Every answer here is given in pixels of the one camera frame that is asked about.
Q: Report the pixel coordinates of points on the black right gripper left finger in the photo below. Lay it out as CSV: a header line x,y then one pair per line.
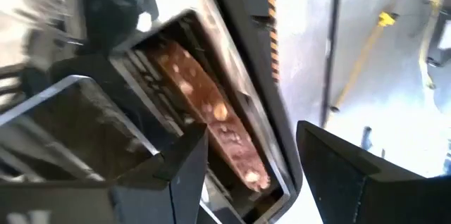
x,y
148,196

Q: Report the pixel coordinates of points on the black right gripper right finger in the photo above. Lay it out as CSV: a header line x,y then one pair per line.
x,y
370,188

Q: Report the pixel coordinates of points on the brown bread slice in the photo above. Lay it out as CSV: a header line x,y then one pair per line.
x,y
204,100

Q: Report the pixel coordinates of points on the black and chrome toaster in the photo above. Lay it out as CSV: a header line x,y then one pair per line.
x,y
88,129

